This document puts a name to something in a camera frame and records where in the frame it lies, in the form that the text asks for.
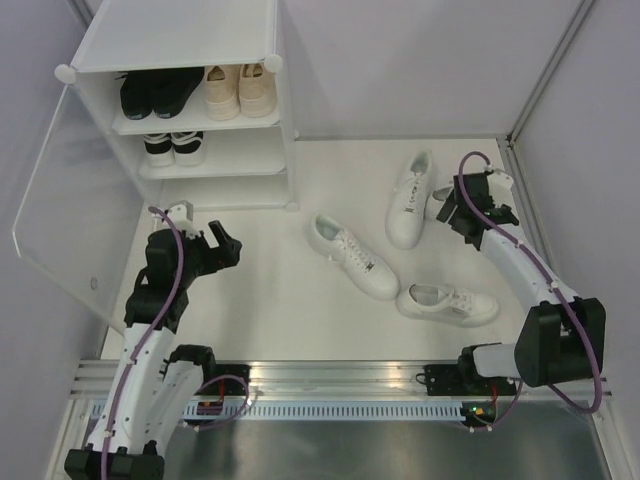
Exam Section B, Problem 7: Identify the aluminium corner frame post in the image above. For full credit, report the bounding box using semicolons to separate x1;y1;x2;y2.
506;0;599;148

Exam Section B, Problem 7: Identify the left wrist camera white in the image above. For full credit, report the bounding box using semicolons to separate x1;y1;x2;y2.
149;200;199;237

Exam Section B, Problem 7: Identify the beige lace sneaker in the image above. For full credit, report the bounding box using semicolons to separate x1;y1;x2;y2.
204;65;240;121
238;63;277;118

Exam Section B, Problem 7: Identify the white plastic shoe cabinet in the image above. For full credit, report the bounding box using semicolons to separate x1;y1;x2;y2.
55;1;297;210

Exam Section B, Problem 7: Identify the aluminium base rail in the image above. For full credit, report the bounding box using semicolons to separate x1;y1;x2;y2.
70;360;594;402

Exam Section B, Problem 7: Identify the black canvas sneaker front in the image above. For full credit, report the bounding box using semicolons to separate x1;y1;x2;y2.
150;67;204;119

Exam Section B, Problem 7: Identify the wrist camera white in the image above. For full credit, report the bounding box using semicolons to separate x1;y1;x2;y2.
149;200;199;237
486;169;514;203

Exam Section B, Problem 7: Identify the black white patterned sneaker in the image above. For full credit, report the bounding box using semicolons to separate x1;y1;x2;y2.
171;131;206;167

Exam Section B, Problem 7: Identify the white slotted cable duct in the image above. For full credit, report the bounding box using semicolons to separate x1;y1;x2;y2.
179;399;469;422

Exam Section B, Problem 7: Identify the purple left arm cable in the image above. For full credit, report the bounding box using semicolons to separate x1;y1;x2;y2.
97;205;251;479

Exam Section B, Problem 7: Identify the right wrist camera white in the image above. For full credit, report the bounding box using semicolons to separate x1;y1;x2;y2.
486;169;514;203

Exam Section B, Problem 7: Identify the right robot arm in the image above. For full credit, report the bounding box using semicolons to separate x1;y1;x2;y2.
425;170;606;387

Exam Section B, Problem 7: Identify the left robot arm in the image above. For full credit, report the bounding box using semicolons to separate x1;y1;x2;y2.
64;213;242;479

